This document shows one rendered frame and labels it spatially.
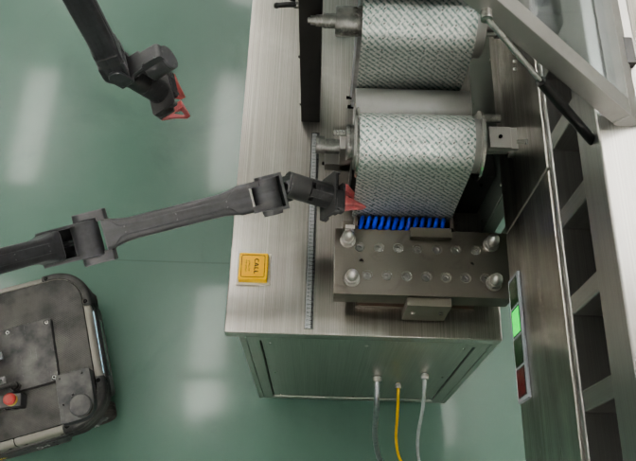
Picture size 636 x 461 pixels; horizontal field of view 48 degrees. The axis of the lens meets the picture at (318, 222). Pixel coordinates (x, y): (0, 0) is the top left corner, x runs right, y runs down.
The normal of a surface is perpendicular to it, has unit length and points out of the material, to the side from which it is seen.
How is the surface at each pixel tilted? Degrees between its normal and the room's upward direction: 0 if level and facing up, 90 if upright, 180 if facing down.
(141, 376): 0
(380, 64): 92
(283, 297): 0
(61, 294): 0
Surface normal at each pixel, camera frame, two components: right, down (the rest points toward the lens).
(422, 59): -0.03, 0.92
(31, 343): 0.01, -0.41
